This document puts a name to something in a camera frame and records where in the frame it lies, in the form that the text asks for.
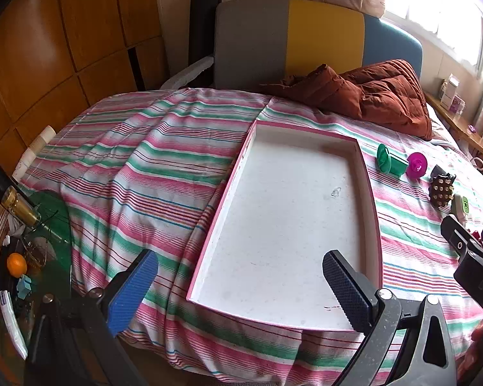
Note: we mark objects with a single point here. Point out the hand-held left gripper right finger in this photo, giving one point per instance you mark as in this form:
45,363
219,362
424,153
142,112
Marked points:
346,289

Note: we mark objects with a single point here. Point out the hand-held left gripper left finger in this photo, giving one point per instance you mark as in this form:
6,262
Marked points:
132,293

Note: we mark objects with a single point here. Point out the green and white nozzle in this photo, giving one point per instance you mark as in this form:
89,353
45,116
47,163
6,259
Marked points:
460,207

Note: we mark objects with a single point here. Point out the magenta plastic spool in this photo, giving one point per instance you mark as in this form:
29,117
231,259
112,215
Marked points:
416,165

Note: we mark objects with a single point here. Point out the pink-edged white tray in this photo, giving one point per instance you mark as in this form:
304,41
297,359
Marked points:
289,217

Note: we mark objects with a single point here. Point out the green plastic spool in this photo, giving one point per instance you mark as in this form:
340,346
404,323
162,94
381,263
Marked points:
390,163

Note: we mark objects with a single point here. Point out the brown spiky toy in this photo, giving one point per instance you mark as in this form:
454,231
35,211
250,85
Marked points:
440,191

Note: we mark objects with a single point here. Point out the green glass side table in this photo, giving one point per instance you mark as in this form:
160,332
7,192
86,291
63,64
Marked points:
52,225

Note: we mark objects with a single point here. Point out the small blue box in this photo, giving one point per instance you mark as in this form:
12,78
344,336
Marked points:
24,287

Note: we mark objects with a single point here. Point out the wooden desk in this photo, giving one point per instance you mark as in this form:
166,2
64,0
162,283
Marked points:
459,124

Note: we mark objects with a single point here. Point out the orange fruit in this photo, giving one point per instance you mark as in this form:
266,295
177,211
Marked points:
17,265

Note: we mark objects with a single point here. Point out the purple box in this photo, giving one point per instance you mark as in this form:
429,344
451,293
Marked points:
458,105

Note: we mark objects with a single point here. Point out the striped bedsheet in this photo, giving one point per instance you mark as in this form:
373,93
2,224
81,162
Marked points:
145,161

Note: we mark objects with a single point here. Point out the gold foil bottle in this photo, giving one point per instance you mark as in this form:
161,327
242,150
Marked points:
18,205

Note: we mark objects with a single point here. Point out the white carton box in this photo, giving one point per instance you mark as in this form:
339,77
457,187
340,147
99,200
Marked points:
449,88

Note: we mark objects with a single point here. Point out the brown quilted blanket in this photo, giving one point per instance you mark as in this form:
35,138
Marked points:
386,92

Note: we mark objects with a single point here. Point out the stack of white paper cups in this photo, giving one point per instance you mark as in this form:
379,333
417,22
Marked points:
36,148

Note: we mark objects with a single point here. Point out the white plastic armrest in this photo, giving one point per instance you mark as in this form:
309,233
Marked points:
189,73

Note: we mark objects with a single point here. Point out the large window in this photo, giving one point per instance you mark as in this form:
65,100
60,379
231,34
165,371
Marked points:
426,4

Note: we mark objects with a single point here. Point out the grey yellow blue headboard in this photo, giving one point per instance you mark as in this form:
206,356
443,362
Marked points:
249,40

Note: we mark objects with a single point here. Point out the wooden wardrobe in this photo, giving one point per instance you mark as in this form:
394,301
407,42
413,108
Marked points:
84,28

